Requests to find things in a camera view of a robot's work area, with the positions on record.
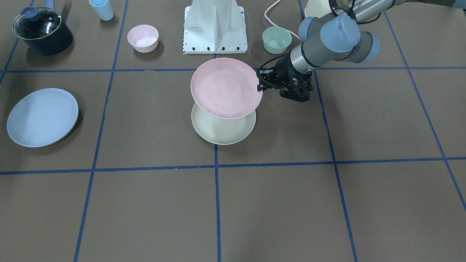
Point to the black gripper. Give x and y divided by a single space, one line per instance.
282 70

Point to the pink plate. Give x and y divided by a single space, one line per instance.
226 88

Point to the blue plate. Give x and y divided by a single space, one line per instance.
42 118

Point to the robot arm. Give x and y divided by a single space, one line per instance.
335 36

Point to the green bowl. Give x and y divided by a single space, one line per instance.
276 40

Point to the cream plate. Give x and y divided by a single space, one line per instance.
222 131

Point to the pink bowl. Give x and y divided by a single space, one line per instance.
144 38

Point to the light blue cup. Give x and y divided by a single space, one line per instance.
103 9

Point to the dark blue pot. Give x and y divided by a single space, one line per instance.
60 40

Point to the glass pot lid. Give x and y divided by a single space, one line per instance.
35 23

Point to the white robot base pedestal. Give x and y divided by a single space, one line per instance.
214 27

